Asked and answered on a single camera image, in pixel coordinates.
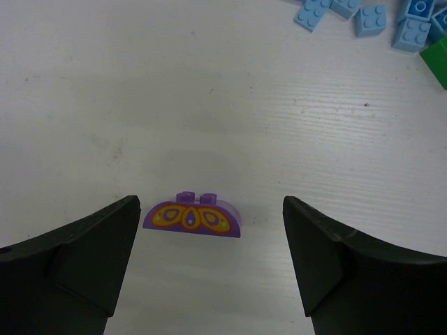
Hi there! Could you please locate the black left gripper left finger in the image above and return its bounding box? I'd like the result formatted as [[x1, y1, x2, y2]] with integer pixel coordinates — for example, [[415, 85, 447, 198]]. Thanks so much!
[[1, 195, 140, 334]]

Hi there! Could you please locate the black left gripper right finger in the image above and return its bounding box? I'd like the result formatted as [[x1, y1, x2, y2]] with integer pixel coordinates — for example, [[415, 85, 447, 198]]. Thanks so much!
[[283, 196, 446, 334]]

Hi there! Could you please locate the purple butterfly arch lego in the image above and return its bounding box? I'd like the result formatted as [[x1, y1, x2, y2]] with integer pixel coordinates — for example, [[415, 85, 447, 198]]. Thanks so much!
[[142, 191, 241, 238]]

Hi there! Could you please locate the green lego brick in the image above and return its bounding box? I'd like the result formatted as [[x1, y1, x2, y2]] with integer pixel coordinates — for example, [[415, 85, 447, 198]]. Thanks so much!
[[420, 36, 447, 90]]

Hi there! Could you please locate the light blue lego brick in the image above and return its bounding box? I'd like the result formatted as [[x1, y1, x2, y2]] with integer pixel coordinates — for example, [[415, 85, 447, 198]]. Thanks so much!
[[397, 0, 436, 24], [354, 5, 387, 38], [293, 0, 333, 32], [330, 0, 362, 20], [392, 18, 431, 53]]

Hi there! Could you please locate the light blue lego plate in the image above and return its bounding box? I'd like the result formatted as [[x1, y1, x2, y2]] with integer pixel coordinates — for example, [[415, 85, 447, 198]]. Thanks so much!
[[429, 6, 447, 43]]

